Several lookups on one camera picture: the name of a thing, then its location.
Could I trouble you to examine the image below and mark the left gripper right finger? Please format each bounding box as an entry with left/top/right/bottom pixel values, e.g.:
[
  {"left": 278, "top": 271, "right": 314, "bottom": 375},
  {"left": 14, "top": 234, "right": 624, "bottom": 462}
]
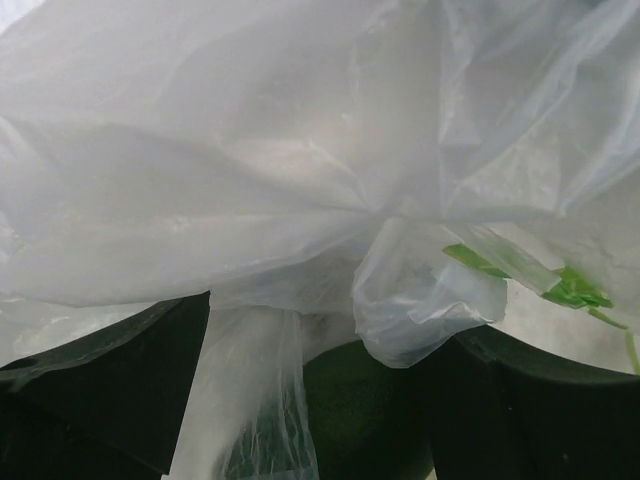
[{"left": 424, "top": 327, "right": 639, "bottom": 480}]

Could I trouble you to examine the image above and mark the dark green fake avocado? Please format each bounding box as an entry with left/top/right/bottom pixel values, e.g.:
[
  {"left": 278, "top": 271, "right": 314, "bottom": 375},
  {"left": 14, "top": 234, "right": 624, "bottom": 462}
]
[{"left": 224, "top": 339, "right": 436, "bottom": 480}]

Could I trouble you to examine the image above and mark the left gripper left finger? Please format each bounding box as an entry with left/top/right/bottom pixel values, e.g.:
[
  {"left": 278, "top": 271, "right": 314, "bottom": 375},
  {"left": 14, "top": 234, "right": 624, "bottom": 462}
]
[{"left": 1, "top": 292, "right": 210, "bottom": 479}]

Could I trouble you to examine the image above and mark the clear plastic bag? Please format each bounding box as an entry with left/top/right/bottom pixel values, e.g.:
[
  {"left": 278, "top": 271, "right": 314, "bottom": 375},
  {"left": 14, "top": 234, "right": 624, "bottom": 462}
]
[{"left": 1, "top": 1, "right": 639, "bottom": 479}]

